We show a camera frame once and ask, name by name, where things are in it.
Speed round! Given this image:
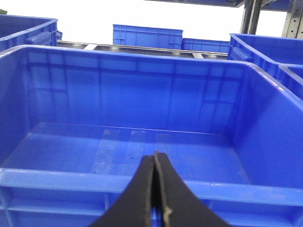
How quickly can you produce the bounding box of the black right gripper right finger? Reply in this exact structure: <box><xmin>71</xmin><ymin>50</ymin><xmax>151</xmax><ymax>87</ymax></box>
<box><xmin>154</xmin><ymin>152</ymin><xmax>230</xmax><ymax>227</ymax></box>

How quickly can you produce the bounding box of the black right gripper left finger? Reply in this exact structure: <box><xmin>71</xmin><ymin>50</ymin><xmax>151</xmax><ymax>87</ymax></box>
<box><xmin>91</xmin><ymin>156</ymin><xmax>154</xmax><ymax>227</ymax></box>

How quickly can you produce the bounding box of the large blue plastic bin right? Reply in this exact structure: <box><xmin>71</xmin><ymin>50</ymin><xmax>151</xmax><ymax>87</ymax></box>
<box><xmin>0</xmin><ymin>45</ymin><xmax>303</xmax><ymax>227</ymax></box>

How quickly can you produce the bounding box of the large blue plastic bin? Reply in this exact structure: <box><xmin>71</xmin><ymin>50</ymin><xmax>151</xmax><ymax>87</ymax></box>
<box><xmin>0</xmin><ymin>45</ymin><xmax>303</xmax><ymax>227</ymax></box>
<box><xmin>0</xmin><ymin>15</ymin><xmax>58</xmax><ymax>51</ymax></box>

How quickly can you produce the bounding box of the low blue crate far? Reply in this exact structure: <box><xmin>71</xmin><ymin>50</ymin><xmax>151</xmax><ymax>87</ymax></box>
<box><xmin>181</xmin><ymin>38</ymin><xmax>230</xmax><ymax>53</ymax></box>

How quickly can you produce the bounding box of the blue bin right edge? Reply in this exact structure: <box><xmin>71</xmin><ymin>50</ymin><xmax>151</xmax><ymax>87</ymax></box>
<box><xmin>278</xmin><ymin>64</ymin><xmax>303</xmax><ymax>100</ymax></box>

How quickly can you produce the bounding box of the blue crate far centre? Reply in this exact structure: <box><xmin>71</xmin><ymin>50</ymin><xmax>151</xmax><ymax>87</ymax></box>
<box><xmin>113</xmin><ymin>24</ymin><xmax>183</xmax><ymax>50</ymax></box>

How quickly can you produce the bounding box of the blue bin far right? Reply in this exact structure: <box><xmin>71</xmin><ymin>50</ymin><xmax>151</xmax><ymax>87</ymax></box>
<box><xmin>228</xmin><ymin>34</ymin><xmax>303</xmax><ymax>75</ymax></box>

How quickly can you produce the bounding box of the metal rack upright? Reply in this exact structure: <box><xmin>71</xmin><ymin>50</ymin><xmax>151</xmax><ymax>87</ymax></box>
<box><xmin>240</xmin><ymin>0</ymin><xmax>303</xmax><ymax>39</ymax></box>

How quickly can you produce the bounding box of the large blue plastic bin left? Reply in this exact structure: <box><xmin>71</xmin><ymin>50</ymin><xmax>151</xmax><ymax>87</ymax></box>
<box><xmin>0</xmin><ymin>15</ymin><xmax>58</xmax><ymax>51</ymax></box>

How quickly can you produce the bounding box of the steel shelf rail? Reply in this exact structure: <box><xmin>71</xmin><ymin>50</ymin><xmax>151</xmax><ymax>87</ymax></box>
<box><xmin>57</xmin><ymin>40</ymin><xmax>228</xmax><ymax>60</ymax></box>

